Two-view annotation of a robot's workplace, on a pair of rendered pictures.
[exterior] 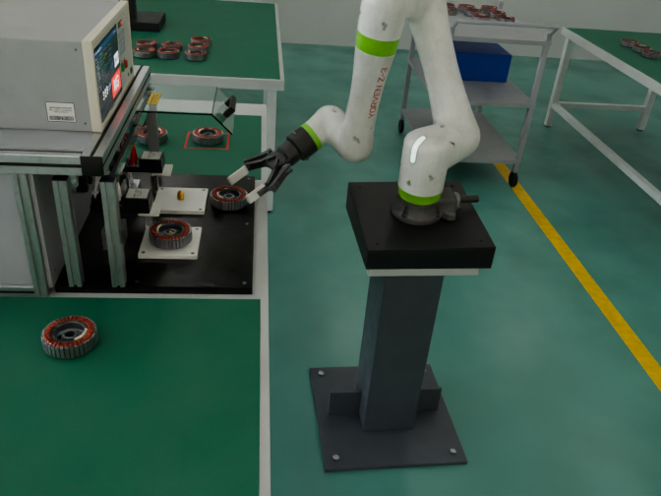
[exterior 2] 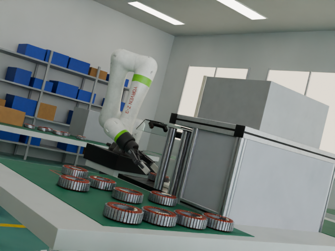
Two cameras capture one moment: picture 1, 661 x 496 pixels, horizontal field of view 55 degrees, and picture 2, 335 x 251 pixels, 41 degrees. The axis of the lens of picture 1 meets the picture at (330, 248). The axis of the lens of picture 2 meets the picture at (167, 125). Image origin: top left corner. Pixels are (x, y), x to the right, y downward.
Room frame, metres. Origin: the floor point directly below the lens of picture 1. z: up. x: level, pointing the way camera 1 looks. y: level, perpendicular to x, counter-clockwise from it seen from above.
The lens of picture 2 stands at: (2.94, 2.30, 1.01)
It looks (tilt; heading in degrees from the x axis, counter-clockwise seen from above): 1 degrees up; 239
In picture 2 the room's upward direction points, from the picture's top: 14 degrees clockwise
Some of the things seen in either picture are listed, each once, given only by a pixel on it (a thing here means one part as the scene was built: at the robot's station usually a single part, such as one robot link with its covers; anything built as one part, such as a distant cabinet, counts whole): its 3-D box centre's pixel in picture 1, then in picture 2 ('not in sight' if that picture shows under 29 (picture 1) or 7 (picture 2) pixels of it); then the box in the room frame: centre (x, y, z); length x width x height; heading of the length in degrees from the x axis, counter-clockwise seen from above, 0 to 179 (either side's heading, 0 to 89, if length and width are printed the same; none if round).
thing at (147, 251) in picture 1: (171, 242); not in sight; (1.46, 0.43, 0.78); 0.15 x 0.15 x 0.01; 8
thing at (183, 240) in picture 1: (170, 233); not in sight; (1.46, 0.43, 0.80); 0.11 x 0.11 x 0.04
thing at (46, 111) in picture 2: not in sight; (41, 110); (0.66, -6.01, 0.92); 0.40 x 0.36 x 0.28; 98
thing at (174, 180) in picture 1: (171, 224); (194, 193); (1.58, 0.46, 0.76); 0.64 x 0.47 x 0.02; 8
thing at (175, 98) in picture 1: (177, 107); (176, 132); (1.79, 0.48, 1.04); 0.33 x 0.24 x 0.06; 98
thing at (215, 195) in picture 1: (228, 198); (158, 178); (1.72, 0.32, 0.79); 0.11 x 0.11 x 0.04
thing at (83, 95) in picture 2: not in sight; (82, 95); (-0.05, -6.10, 1.38); 0.42 x 0.36 x 0.20; 96
